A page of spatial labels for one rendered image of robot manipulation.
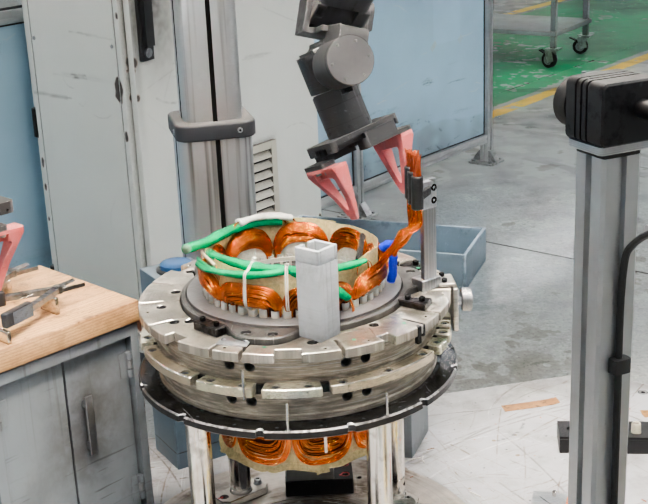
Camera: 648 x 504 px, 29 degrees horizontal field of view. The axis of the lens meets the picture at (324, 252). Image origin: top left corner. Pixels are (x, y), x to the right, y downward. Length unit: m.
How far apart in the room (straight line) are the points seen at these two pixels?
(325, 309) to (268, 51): 2.72
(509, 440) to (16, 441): 0.65
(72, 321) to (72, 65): 2.31
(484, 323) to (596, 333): 3.26
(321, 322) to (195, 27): 0.63
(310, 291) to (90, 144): 2.51
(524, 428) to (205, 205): 0.52
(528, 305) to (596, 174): 3.45
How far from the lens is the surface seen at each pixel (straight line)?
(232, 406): 1.20
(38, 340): 1.32
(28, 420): 1.35
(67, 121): 3.68
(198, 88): 1.69
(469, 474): 1.59
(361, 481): 1.53
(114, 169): 3.58
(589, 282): 0.82
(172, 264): 1.55
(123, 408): 1.43
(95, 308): 1.38
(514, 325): 4.07
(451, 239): 1.59
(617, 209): 0.80
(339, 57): 1.43
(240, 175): 1.72
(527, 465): 1.61
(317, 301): 1.15
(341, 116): 1.50
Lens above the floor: 1.55
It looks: 19 degrees down
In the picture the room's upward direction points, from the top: 2 degrees counter-clockwise
